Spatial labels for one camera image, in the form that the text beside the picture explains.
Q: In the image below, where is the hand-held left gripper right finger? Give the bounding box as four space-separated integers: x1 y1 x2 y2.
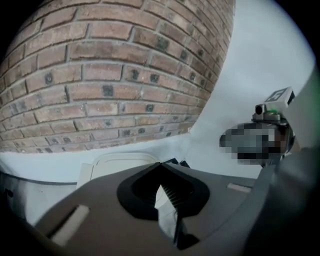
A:
157 161 263 251

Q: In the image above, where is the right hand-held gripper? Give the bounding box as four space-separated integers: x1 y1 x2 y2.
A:
219 86 301 166

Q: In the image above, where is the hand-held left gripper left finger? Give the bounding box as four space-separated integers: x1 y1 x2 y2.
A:
34 161 181 256

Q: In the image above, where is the beige pedal trash bin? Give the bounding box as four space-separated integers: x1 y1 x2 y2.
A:
75 152 164 190

